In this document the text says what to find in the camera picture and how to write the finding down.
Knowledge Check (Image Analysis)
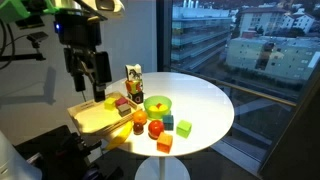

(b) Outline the grey-brown cube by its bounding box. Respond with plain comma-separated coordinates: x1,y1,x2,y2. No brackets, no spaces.
116,103,133,118

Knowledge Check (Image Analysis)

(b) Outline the yellow banana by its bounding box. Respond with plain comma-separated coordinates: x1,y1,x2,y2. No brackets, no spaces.
104,120,135,152

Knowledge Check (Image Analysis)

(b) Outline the white rounded housing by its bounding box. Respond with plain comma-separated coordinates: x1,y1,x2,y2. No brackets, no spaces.
0,129,43,180

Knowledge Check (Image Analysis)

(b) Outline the light green cube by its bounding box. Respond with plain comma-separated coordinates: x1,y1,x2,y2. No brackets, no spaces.
175,119,193,139

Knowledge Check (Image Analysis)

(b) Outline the red apple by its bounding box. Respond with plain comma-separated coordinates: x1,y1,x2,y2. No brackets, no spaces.
147,119,165,140

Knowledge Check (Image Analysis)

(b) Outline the dark window frame post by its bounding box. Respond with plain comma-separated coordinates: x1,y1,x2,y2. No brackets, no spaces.
156,0,174,73

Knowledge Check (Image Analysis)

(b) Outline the small dark red plum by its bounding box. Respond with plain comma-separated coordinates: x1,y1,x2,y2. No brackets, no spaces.
132,121,145,136

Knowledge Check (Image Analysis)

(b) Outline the green plastic bowl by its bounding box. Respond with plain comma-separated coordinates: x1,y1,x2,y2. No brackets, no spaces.
143,95,173,121

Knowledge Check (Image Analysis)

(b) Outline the wooden window handrail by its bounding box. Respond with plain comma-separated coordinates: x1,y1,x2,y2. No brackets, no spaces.
171,67,298,108

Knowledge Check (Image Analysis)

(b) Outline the black equipment mount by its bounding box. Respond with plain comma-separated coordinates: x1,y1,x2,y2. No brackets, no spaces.
14,124,125,180

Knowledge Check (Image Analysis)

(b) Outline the white cube with zebra picture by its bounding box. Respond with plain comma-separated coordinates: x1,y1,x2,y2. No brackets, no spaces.
124,63,144,82

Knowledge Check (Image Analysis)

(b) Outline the black camera stand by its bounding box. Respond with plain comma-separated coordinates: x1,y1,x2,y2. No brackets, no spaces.
0,31,50,72

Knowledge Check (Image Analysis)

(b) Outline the magenta cube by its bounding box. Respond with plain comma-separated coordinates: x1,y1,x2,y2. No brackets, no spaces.
114,96,129,108

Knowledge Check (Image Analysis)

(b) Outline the orange and green picture cube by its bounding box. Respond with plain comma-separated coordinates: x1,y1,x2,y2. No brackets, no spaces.
124,79,145,95

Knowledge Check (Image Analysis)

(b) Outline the orange fruit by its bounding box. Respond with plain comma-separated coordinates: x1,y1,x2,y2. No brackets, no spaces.
131,109,149,126

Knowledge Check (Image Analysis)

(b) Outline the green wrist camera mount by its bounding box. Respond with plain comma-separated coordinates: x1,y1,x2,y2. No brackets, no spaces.
0,0,56,25

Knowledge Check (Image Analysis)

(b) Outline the yellow-green cube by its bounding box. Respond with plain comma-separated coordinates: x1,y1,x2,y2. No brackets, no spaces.
103,96,118,111

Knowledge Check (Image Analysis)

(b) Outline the teal cube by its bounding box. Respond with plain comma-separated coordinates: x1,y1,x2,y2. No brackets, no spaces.
161,114,175,131

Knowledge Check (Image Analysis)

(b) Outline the white round table pedestal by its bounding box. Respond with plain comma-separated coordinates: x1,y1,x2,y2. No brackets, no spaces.
134,155,191,180

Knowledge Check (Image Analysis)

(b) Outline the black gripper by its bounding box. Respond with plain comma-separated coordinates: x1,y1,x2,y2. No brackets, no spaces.
54,12,113,103

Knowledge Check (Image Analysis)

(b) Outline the light wooden tray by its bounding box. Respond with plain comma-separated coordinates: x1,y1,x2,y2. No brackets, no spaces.
66,91,143,137

